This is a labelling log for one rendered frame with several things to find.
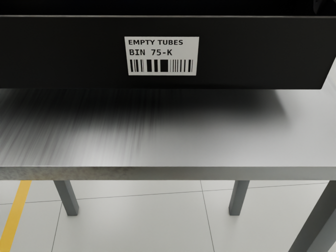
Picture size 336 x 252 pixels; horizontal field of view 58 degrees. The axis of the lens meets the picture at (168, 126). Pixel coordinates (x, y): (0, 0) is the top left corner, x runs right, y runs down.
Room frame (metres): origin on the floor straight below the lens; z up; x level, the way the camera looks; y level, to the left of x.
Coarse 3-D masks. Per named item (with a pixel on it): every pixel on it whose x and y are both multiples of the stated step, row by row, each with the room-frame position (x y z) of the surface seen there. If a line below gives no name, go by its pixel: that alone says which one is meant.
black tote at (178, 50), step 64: (0, 0) 0.53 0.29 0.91; (64, 0) 0.53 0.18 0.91; (128, 0) 0.53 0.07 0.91; (192, 0) 0.53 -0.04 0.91; (256, 0) 0.53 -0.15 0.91; (0, 64) 0.37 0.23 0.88; (64, 64) 0.37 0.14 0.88; (128, 64) 0.37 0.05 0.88; (192, 64) 0.37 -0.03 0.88; (256, 64) 0.37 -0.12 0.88; (320, 64) 0.37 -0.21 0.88
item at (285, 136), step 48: (0, 96) 0.40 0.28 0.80; (48, 96) 0.40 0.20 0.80; (96, 96) 0.40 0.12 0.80; (144, 96) 0.40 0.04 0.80; (192, 96) 0.40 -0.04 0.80; (240, 96) 0.40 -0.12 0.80; (288, 96) 0.40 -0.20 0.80; (0, 144) 0.29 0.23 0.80; (48, 144) 0.29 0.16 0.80; (96, 144) 0.29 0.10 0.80; (144, 144) 0.29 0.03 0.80; (192, 144) 0.29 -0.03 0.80; (240, 144) 0.29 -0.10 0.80; (288, 144) 0.29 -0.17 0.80; (240, 192) 0.66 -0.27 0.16
